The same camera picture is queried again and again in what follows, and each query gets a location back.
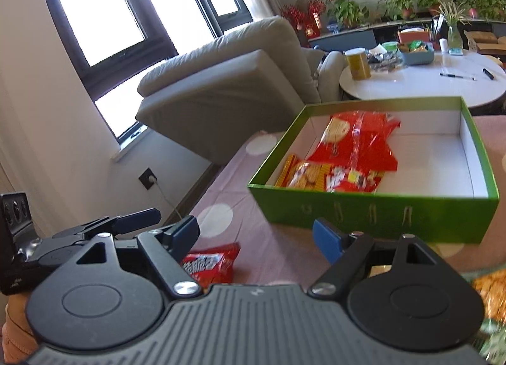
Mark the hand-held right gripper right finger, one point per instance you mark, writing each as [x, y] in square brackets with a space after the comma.
[326, 240]

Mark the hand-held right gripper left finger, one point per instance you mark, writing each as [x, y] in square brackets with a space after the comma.
[184, 230]

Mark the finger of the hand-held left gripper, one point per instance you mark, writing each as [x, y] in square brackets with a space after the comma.
[134, 220]

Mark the red snack packet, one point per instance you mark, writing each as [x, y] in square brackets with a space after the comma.
[213, 264]

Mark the red candy packet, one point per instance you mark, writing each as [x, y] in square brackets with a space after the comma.
[352, 179]

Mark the orange biscuit packet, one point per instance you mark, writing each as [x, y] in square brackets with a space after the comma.
[304, 177]

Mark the green cardboard box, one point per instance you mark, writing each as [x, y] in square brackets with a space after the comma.
[395, 214]

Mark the large red snack bag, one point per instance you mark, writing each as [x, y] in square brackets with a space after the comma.
[355, 143]

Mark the golden crackers packet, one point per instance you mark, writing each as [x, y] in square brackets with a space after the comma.
[492, 294]

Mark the person's left hand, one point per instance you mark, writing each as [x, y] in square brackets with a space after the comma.
[17, 329]

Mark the pink dotted tablecloth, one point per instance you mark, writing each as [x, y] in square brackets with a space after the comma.
[276, 246]

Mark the beige sofa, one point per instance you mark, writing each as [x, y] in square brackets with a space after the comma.
[221, 84]

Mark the yellow canister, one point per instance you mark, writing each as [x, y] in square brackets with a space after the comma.
[357, 66]

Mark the round white table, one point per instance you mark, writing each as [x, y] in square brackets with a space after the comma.
[415, 86]

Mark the pile of small packets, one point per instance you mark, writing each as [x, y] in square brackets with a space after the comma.
[385, 60]

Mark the dark television cabinet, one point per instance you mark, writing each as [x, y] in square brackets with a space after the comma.
[352, 39]

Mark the teal basket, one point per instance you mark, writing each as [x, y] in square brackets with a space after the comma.
[417, 58]

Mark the black pen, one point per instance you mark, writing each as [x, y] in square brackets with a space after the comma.
[456, 76]

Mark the orange box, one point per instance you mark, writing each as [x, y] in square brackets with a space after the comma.
[413, 36]

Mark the red flower decoration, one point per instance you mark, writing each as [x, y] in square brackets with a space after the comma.
[304, 15]

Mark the small white bottle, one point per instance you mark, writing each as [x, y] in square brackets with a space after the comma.
[444, 45]

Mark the green potted plant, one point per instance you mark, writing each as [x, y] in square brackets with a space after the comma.
[484, 5]
[348, 11]
[413, 3]

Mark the black marker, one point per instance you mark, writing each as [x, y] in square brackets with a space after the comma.
[488, 73]

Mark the glass vase with plant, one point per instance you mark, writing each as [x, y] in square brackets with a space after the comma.
[454, 35]

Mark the open cardboard box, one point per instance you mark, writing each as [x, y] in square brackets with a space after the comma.
[484, 42]

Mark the black wall socket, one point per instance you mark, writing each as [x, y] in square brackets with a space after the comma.
[147, 178]

